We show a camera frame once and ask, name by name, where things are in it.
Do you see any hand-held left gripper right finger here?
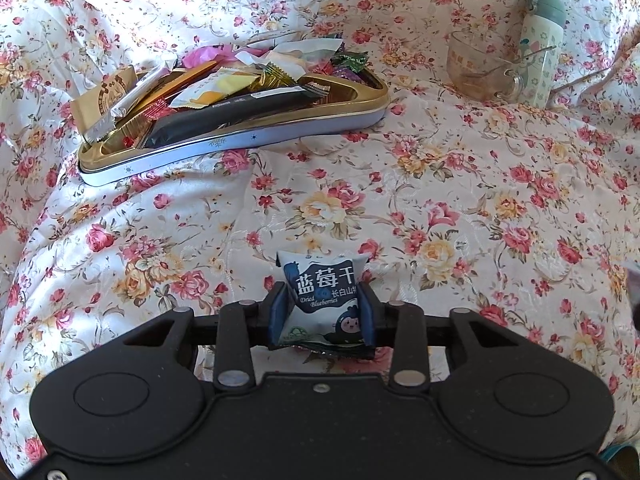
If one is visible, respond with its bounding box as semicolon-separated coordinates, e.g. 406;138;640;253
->
357;283;523;392

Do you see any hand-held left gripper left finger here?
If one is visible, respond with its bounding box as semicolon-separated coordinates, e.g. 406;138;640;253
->
122;280;294;392

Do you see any blue and white snack packet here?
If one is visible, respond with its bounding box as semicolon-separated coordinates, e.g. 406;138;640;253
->
275;249;374;361

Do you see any gold and white snack tin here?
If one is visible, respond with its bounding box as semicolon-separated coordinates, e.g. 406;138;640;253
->
77;72;390;187

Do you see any floral blanket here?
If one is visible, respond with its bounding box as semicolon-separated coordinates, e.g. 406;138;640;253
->
0;0;640;480

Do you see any pile of assorted snack packets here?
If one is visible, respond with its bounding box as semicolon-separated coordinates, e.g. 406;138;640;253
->
70;32;369;149

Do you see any glass cup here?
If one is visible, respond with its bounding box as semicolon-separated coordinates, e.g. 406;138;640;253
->
446;30;527;104

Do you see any pale green thermos bottle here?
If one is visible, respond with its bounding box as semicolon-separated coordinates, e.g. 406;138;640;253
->
515;0;567;109

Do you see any thin brown stick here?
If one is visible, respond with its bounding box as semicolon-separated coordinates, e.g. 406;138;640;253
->
549;66;617;95

